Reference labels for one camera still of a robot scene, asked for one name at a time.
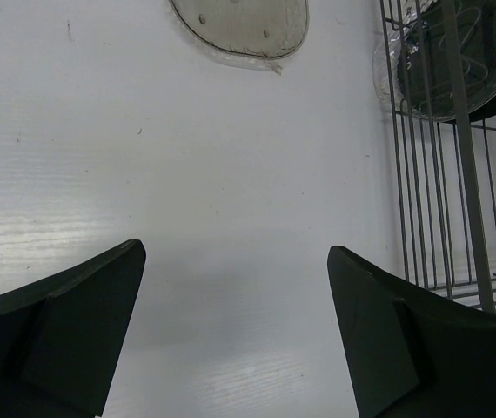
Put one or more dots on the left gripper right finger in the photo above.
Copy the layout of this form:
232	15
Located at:
410	352

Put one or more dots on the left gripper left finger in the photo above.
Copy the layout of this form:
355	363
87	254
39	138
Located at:
61	336

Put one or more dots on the clear textured glass plate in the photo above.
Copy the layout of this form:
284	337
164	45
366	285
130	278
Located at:
439	65

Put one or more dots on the smoky square glass plate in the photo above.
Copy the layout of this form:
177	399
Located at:
252	35

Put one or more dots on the grey wire dish rack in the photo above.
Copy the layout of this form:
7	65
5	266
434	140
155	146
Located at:
434	72

